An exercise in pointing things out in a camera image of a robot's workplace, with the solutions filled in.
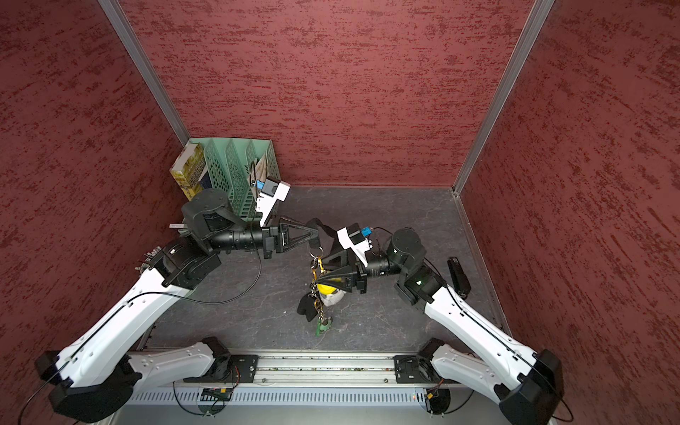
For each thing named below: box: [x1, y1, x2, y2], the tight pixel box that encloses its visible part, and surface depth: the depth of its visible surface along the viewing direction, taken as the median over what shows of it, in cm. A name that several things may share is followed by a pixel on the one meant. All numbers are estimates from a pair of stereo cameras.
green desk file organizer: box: [185, 138, 281, 219], surface depth 105 cm
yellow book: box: [169, 139, 209, 201], surface depth 97 cm
